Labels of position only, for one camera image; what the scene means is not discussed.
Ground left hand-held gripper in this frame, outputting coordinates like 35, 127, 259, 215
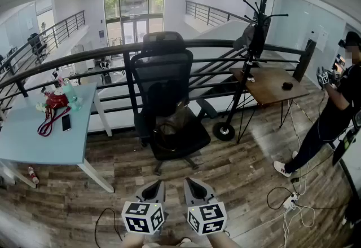
121, 180, 169, 236

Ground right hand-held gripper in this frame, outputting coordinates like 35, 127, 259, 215
183, 177, 228, 237

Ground black mesh office chair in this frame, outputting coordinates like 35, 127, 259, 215
130, 31, 218, 176

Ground person's right forearm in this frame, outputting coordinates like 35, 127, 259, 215
208, 231, 235, 248

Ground person's left forearm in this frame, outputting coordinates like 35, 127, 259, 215
124, 232, 148, 248

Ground distant black office chair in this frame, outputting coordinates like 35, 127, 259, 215
27, 33, 48, 65

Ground person's legs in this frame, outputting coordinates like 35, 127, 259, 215
142, 237, 199, 248

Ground white power strip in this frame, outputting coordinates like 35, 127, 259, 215
283, 192, 300, 210

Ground black smartphone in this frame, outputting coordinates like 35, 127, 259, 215
61, 113, 72, 132

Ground red label plastic bottle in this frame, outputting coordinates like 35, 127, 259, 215
27, 166, 40, 185

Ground light blue table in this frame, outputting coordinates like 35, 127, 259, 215
0, 82, 115, 194

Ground wooden hairpin leg table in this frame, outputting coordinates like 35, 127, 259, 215
228, 67, 310, 144

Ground teal water bottle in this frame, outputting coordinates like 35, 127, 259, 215
61, 77, 83, 112

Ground black curved balcony railing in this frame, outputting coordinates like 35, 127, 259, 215
0, 39, 317, 135

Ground grey hanging bag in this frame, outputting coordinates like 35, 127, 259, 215
233, 23, 265, 52

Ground black mezzanine railing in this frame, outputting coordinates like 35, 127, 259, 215
0, 10, 86, 74
185, 0, 252, 27

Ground glass entrance door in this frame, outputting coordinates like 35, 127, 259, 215
103, 0, 165, 45

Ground black coat rack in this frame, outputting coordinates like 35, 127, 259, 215
213, 0, 289, 142

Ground black floor cable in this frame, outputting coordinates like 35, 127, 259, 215
94, 207, 124, 242

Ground red bag with strap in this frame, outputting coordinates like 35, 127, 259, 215
37, 91, 72, 138

